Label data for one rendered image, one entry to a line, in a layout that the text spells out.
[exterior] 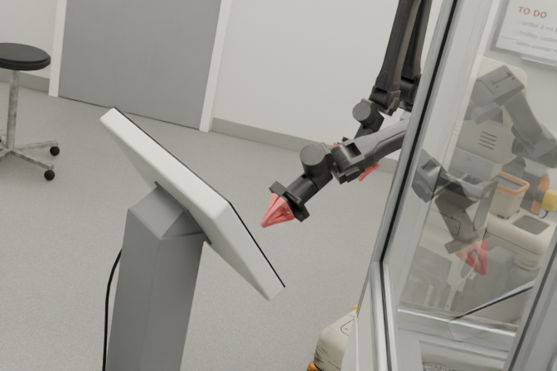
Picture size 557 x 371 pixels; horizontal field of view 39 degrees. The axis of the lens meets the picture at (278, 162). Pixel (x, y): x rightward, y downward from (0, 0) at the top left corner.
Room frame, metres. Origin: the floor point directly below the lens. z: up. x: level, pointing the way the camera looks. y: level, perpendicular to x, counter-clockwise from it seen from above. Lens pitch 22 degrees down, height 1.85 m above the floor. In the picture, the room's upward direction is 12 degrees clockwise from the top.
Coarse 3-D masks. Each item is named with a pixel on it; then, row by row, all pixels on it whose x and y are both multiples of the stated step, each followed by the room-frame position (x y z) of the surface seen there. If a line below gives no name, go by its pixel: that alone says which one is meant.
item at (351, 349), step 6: (354, 318) 1.50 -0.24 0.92; (354, 324) 1.48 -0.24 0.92; (354, 330) 1.45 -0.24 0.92; (354, 336) 1.43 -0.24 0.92; (348, 342) 1.49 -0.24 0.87; (354, 342) 1.41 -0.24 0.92; (348, 348) 1.46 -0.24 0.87; (354, 348) 1.39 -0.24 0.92; (348, 354) 1.44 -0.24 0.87; (354, 354) 1.37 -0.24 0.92; (342, 360) 1.50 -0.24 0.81; (348, 360) 1.42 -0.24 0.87; (354, 360) 1.35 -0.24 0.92; (342, 366) 1.47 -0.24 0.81; (348, 366) 1.40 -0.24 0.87; (354, 366) 1.33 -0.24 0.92
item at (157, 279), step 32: (128, 224) 1.59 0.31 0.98; (128, 256) 1.58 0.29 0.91; (160, 256) 1.49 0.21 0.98; (192, 256) 1.55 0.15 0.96; (128, 288) 1.56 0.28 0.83; (160, 288) 1.50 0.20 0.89; (192, 288) 1.56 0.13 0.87; (128, 320) 1.54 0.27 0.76; (160, 320) 1.51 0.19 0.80; (128, 352) 1.53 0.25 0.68; (160, 352) 1.52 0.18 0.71
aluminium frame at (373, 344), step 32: (448, 0) 1.46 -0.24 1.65; (416, 96) 1.49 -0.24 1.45; (416, 128) 1.46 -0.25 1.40; (384, 224) 1.46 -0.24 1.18; (544, 288) 0.57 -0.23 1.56; (384, 320) 1.24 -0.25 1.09; (544, 320) 0.55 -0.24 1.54; (384, 352) 1.14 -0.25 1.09; (512, 352) 0.58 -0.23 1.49; (544, 352) 0.55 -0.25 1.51
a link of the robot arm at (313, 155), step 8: (312, 144) 1.67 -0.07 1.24; (320, 144) 1.66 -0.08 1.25; (304, 152) 1.65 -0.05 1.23; (312, 152) 1.65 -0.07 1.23; (320, 152) 1.65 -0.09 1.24; (328, 152) 1.64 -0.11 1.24; (304, 160) 1.63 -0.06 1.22; (312, 160) 1.63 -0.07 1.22; (320, 160) 1.63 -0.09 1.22; (328, 160) 1.66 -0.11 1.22; (304, 168) 1.65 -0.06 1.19; (312, 168) 1.63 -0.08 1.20; (320, 168) 1.64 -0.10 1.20; (336, 168) 1.68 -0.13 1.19; (352, 168) 1.69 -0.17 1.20; (312, 176) 1.65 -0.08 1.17; (336, 176) 1.70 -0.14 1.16; (344, 176) 1.69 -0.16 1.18; (352, 176) 1.69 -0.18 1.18
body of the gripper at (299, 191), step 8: (304, 176) 1.69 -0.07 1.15; (272, 184) 1.68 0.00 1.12; (280, 184) 1.67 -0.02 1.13; (296, 184) 1.66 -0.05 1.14; (304, 184) 1.66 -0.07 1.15; (288, 192) 1.64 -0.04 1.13; (296, 192) 1.65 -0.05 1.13; (304, 192) 1.65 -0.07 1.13; (312, 192) 1.66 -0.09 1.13; (288, 200) 1.65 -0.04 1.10; (296, 200) 1.62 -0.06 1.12; (304, 200) 1.65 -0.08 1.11; (304, 208) 1.62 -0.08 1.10; (304, 216) 1.63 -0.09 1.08
